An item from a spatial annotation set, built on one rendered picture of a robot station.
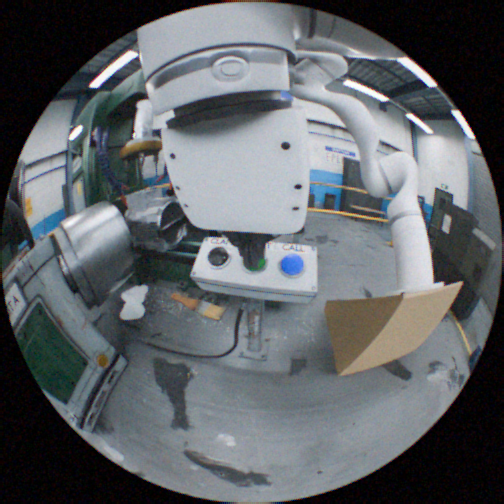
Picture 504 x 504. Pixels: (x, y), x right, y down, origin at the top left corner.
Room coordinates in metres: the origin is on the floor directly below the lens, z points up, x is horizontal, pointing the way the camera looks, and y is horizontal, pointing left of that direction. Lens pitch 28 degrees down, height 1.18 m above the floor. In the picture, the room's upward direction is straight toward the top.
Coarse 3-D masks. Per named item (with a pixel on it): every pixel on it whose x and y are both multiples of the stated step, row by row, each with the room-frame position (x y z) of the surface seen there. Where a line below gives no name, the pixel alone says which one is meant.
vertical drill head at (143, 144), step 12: (144, 108) 0.52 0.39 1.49; (132, 120) 0.52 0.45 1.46; (144, 120) 0.52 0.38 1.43; (132, 132) 0.51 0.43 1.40; (144, 132) 0.52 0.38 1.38; (132, 144) 0.47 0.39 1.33; (144, 144) 0.49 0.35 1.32; (156, 144) 0.53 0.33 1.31; (120, 156) 0.48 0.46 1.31; (132, 156) 0.51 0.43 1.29; (144, 156) 0.60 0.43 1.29; (156, 156) 0.57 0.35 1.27; (156, 168) 0.58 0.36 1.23
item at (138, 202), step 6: (138, 192) 0.58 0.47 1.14; (150, 192) 0.52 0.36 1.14; (156, 192) 0.56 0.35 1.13; (126, 198) 0.51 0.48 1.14; (132, 198) 0.51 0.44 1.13; (138, 198) 0.50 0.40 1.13; (144, 198) 0.49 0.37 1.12; (150, 198) 0.52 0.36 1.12; (156, 198) 0.55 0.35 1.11; (132, 204) 0.51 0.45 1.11; (138, 204) 0.50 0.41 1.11; (144, 204) 0.49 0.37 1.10; (132, 210) 0.50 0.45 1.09; (138, 210) 0.50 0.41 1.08; (144, 210) 0.49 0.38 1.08
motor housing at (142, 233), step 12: (156, 204) 0.49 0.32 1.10; (168, 204) 0.57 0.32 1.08; (156, 216) 0.46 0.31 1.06; (168, 216) 0.61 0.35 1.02; (132, 228) 0.47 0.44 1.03; (144, 228) 0.46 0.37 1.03; (156, 228) 0.45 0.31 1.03; (180, 228) 0.58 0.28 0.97; (144, 240) 0.46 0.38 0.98; (156, 240) 0.44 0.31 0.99; (168, 240) 0.54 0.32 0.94; (180, 240) 0.55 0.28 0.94
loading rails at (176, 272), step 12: (192, 240) 0.58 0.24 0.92; (144, 252) 0.48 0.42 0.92; (156, 252) 0.47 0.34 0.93; (168, 252) 0.48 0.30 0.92; (180, 252) 0.48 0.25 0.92; (192, 252) 0.54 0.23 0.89; (156, 264) 0.47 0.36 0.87; (168, 264) 0.45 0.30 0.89; (180, 264) 0.44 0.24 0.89; (192, 264) 0.43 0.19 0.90; (156, 276) 0.47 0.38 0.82; (168, 276) 0.46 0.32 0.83; (180, 276) 0.45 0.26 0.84; (180, 288) 0.41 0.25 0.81; (228, 300) 0.38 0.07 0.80
